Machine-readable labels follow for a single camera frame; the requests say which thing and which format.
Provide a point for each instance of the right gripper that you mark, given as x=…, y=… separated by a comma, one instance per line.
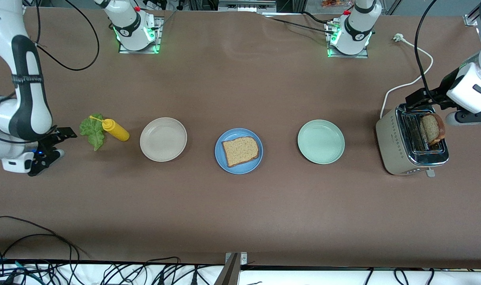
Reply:
x=47, y=141

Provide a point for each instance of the blue round plate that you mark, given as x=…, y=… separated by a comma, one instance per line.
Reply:
x=250, y=168

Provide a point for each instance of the yellow squeeze bottle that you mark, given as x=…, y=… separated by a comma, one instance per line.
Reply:
x=116, y=131

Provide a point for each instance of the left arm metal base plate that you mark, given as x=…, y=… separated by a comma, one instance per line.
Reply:
x=349, y=56

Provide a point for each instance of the grey power strip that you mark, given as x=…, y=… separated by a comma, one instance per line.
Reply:
x=246, y=6

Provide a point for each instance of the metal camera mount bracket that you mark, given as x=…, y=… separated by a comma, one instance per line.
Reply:
x=230, y=273

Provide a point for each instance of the beige round plate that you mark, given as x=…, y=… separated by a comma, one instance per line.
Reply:
x=163, y=139

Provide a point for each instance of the mint green round plate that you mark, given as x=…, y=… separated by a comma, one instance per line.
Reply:
x=321, y=141

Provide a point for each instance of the colourful snack packet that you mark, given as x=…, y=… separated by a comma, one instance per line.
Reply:
x=335, y=3

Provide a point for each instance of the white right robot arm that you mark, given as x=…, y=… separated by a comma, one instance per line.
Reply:
x=27, y=99

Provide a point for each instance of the brown toast bread slice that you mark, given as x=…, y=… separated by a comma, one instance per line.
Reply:
x=240, y=152
x=430, y=128

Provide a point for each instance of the green lettuce leaf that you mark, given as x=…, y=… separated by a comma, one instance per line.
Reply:
x=91, y=132

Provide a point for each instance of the aluminium corner bracket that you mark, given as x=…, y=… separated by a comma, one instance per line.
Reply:
x=472, y=19

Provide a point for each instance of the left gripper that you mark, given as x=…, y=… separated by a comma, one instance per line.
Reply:
x=446, y=86

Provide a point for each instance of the silver two-slot toaster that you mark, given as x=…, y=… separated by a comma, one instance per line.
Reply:
x=391, y=146

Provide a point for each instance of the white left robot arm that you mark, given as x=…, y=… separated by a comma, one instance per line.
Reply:
x=355, y=27

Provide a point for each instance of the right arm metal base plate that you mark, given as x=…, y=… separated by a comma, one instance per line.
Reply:
x=139, y=52

